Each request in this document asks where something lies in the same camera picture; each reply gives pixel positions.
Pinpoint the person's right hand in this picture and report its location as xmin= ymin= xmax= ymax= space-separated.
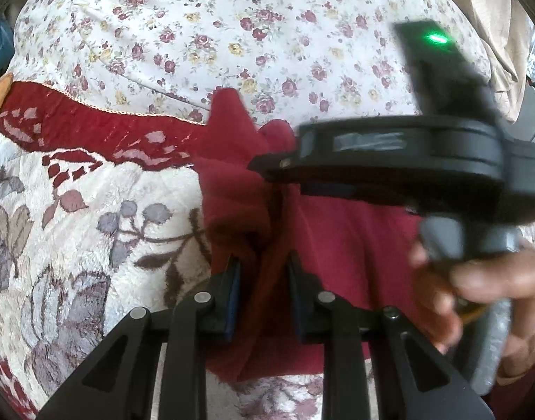
xmin=410 ymin=241 xmax=535 ymax=385

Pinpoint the beige curtain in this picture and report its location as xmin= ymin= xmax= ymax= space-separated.
xmin=470 ymin=0 xmax=531 ymax=123

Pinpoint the plush floral red-bordered blanket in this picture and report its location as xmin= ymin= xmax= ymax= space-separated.
xmin=0 ymin=79 xmax=382 ymax=420

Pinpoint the white floral duvet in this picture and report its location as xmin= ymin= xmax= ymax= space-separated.
xmin=10 ymin=0 xmax=490 ymax=125

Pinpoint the dark red sweatshirt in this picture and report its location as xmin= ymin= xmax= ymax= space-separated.
xmin=194 ymin=88 xmax=461 ymax=383

